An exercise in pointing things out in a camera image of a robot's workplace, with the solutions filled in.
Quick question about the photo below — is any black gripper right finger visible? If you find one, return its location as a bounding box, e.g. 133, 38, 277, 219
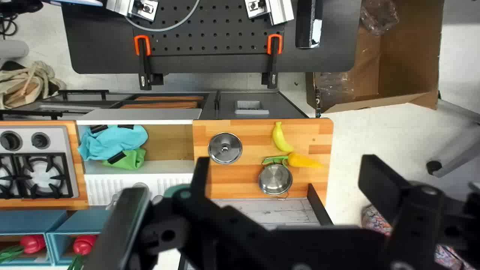
358, 155, 414, 225

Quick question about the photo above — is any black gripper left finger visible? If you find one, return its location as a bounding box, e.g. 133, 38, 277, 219
84, 188, 150, 270

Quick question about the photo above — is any red toy radish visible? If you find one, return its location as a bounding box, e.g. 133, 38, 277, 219
67, 236, 97, 270
0, 236, 46, 263

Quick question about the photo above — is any teal planter box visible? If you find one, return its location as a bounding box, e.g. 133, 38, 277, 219
0, 210, 67, 269
46, 207, 109, 266

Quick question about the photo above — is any green cloth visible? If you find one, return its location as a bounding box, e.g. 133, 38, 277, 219
103, 149, 145, 171

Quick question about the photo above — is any light blue cloth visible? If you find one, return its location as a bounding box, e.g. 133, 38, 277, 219
78, 125, 148, 161

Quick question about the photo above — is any white toy sink basin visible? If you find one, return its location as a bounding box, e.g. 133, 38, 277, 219
78, 120, 193, 206

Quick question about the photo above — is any yellow toy pepper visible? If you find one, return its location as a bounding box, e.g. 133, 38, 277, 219
262, 152, 321, 168

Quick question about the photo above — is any grey toy stove top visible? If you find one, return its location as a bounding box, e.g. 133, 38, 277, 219
0, 126, 78, 200

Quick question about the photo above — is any small steel pot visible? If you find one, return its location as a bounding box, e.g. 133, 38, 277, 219
258, 164, 292, 197

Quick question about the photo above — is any yellow toy banana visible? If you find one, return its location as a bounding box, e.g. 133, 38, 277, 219
271, 122, 292, 153

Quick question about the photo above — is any round steel pot lid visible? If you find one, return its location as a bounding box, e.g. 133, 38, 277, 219
208, 132, 243, 165

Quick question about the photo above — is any wooden toy kitchen counter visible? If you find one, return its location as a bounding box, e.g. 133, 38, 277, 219
0, 119, 333, 210

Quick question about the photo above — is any cardboard box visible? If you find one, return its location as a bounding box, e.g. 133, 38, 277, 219
306, 0, 444, 113

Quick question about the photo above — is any beige tote bag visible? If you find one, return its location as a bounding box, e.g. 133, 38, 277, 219
0, 62, 66, 110

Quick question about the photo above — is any black pegboard table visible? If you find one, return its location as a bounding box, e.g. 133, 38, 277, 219
61, 0, 361, 74

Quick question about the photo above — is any black clamp orange handle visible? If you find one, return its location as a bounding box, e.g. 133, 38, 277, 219
133, 35, 163, 90
262, 33, 283, 89

